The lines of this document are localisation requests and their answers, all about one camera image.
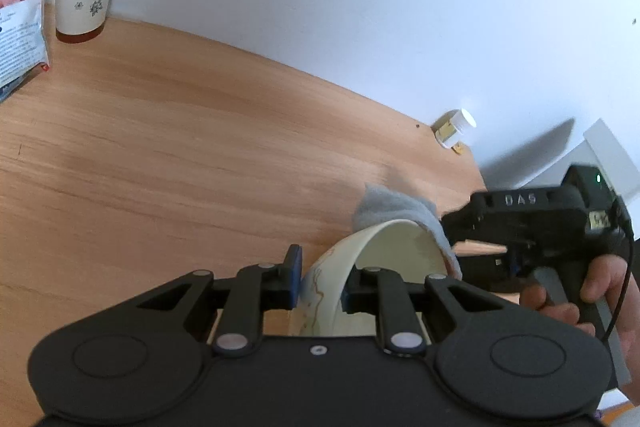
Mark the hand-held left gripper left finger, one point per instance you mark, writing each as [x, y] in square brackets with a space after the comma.
[295, 274]

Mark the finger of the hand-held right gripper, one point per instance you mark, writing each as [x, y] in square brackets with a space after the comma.
[487, 274]
[462, 224]

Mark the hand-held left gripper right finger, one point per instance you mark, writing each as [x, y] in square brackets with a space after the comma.
[352, 294]

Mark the pale green ceramic bowl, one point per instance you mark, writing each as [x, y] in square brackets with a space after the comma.
[327, 282]

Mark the grey cleaning cloth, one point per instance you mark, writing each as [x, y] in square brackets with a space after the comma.
[395, 207]

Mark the person's right hand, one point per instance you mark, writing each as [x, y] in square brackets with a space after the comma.
[607, 279]

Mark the small yellow scrap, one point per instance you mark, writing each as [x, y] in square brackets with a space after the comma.
[457, 149]

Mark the small white pill bottle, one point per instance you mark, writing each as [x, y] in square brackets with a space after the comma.
[452, 127]

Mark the blue and white printed packet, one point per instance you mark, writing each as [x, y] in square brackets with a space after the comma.
[20, 32]

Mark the white wall heater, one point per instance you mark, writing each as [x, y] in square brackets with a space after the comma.
[607, 147]

